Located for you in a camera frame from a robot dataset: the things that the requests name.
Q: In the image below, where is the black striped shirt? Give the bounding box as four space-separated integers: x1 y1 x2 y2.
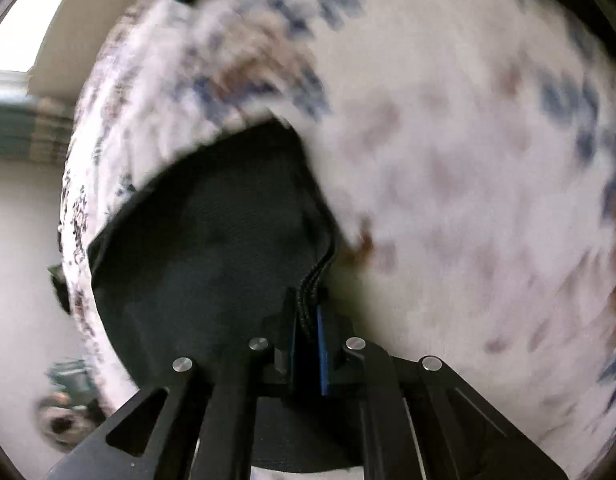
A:
87 120 362 474

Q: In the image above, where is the green metal rack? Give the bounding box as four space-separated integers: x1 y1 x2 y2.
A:
46 360 97 408

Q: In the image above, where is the floral fleece blanket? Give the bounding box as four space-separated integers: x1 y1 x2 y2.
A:
60 0 616 479

